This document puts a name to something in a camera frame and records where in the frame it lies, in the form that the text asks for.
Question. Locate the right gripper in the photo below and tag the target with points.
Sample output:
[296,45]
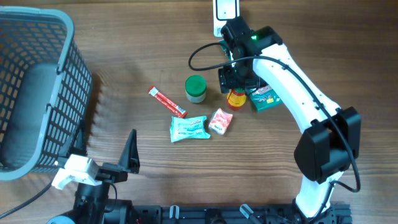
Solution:
[227,81]

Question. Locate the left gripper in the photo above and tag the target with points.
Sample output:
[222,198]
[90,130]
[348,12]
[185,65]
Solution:
[128,162]

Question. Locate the red sauce bottle green cap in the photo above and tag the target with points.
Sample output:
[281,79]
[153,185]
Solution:
[236,99]

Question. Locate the dark green box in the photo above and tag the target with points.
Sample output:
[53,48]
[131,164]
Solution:
[264,98]

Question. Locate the clear jar green lid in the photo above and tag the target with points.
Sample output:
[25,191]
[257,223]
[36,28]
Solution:
[195,88]

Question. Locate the red white snack packet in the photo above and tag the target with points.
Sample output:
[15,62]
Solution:
[220,121]

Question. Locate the red stick packet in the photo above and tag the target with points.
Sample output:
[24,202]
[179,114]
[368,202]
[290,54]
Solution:
[167,102]

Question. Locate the teal tissue packet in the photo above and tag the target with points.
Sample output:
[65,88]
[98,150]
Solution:
[188,128]

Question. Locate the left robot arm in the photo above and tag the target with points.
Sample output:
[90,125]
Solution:
[92,203]

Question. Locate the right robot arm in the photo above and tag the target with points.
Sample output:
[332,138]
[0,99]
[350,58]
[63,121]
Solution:
[329,144]

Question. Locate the white barcode scanner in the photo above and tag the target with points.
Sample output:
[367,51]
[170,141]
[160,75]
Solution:
[224,10]

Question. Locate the grey plastic shopping basket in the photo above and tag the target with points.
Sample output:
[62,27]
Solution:
[45,88]

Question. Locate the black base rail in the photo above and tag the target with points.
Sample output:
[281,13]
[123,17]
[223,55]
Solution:
[278,213]

